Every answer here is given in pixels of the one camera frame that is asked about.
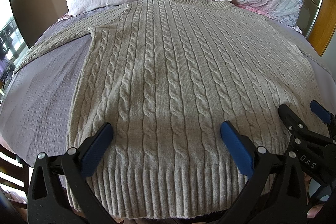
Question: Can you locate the beige cable-knit sweater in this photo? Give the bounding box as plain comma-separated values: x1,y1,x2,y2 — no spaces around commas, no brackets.
19,0,327,218

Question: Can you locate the person's right hand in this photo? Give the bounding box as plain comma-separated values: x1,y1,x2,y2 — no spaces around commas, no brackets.
304,173,324,218

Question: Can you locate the lavender bed sheet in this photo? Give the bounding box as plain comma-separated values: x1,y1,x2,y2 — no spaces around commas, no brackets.
1,23,335,162

